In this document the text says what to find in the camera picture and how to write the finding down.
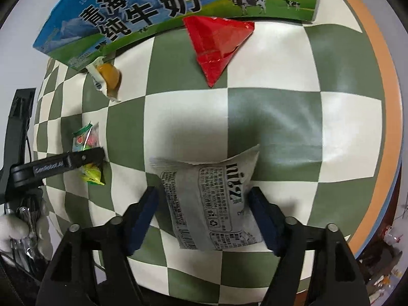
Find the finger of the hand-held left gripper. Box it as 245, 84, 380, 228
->
0, 87, 36, 179
65, 147, 106, 168

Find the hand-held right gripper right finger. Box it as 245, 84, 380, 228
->
248, 186, 371, 306

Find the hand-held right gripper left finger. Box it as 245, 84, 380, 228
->
40, 187, 160, 306

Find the green candy packet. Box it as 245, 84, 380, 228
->
72, 122, 106, 186

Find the grey white snack packet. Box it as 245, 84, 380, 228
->
149, 144, 265, 252

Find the person's left hand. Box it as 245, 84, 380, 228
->
0, 212, 53, 262

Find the small clear snack packet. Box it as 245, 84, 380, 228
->
86, 57, 123, 103

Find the green white checkered blanket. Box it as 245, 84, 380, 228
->
32, 0, 403, 298

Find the red triangular snack packet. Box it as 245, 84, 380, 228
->
183, 16, 256, 88

